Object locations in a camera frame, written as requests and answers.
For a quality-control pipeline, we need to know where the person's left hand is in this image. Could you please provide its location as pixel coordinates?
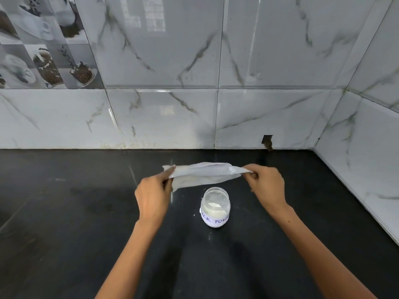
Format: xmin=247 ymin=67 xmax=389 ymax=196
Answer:
xmin=135 ymin=166 xmax=176 ymax=223

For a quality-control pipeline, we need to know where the person's right hand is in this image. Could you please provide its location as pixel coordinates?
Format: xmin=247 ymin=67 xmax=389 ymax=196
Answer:
xmin=241 ymin=164 xmax=288 ymax=220

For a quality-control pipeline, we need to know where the white plastic pouch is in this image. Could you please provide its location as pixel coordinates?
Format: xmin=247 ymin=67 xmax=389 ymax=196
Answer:
xmin=162 ymin=162 xmax=254 ymax=193

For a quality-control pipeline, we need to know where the person's left forearm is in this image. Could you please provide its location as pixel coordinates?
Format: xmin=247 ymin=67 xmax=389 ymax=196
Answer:
xmin=95 ymin=215 xmax=160 ymax=299

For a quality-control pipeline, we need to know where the person's right forearm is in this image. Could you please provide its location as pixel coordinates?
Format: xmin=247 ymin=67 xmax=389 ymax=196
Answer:
xmin=271 ymin=205 xmax=378 ymax=299

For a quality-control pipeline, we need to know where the glass jar with white label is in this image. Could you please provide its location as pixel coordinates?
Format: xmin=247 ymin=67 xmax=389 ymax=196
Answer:
xmin=199 ymin=187 xmax=231 ymax=228

